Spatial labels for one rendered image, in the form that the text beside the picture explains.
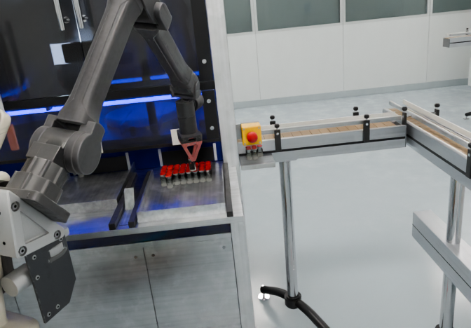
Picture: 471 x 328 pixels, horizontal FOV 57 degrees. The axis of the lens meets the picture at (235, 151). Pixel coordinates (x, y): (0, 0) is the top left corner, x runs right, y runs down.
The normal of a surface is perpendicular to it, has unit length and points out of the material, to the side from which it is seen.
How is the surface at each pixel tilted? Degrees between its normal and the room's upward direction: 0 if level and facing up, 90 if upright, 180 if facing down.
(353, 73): 90
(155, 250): 90
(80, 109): 49
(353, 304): 0
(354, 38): 90
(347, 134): 90
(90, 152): 100
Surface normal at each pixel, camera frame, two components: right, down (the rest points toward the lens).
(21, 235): 0.92, 0.04
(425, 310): -0.10, -0.94
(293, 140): 0.05, 0.33
